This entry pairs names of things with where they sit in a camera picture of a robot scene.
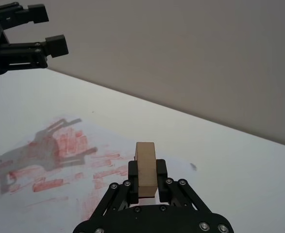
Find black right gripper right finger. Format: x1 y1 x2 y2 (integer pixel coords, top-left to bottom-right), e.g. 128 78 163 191
155 158 215 216

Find tan wooden block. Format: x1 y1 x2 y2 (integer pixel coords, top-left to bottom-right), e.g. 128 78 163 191
134 142 157 199

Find white table cover, red marks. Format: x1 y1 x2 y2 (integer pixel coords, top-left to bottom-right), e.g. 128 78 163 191
0 67 285 233

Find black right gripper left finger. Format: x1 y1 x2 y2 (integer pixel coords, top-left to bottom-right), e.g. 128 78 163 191
88 160 140 220

